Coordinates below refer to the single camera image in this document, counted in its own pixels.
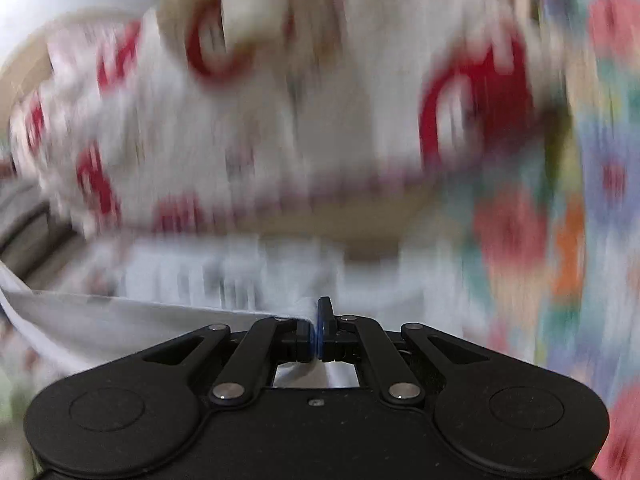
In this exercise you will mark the light grey t-shirt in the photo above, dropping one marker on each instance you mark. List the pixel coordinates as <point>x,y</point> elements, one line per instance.
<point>125,320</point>

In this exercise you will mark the colourful floral blanket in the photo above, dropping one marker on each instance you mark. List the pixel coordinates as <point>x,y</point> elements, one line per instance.
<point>550,240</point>

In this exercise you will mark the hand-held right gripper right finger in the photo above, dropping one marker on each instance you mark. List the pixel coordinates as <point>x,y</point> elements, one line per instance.
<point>327,330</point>

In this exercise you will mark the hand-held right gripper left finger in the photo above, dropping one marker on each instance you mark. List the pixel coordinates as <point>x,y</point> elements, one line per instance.
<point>302,340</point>

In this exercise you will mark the stack of folded clothes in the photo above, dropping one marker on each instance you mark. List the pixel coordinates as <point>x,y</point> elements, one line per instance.
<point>20,240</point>

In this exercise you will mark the white quilt with red bears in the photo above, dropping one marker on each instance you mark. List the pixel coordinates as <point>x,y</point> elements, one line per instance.
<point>300,135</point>

